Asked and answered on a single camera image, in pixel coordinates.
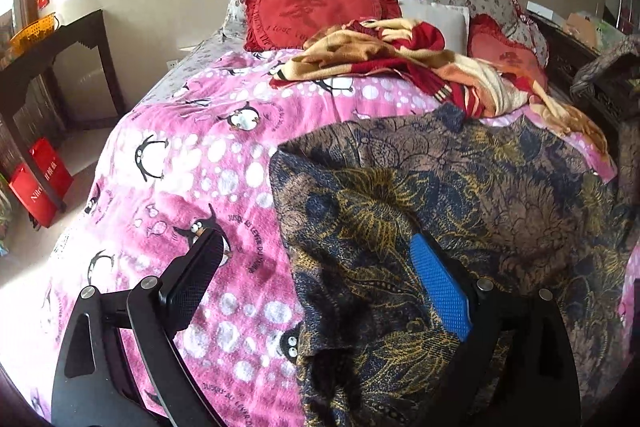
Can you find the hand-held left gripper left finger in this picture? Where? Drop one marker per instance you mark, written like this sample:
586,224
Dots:
195,272

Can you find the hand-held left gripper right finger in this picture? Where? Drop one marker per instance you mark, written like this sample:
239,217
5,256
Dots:
440,287

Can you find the dark floral patterned garment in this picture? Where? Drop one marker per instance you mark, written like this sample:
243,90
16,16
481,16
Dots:
380,187

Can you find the pink penguin print blanket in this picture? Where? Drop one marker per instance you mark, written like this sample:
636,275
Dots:
200,157

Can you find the red paper bag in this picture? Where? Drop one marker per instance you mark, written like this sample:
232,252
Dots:
52,167
32,197

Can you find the dark lattice wooden cabinet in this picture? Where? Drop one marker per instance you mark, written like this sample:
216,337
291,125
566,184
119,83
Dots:
30,107

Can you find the small red heart pillow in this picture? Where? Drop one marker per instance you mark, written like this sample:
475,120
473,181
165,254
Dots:
500,52

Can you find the red and yellow fleece blanket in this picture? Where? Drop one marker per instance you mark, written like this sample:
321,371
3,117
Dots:
360,52

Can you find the dark carved wooden nightstand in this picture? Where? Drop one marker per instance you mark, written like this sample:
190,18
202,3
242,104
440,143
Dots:
560,52

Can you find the dark wooden table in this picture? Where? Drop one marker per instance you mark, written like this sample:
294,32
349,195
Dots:
75,32

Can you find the white pillow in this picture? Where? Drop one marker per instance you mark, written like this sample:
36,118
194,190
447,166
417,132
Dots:
430,14

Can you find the orange plastic basket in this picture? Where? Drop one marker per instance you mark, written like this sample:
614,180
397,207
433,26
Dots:
35,32

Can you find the large red heart pillow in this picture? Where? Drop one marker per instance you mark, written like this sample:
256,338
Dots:
310,7

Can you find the papers on nightstand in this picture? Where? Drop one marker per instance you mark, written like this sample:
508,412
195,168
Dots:
590,29

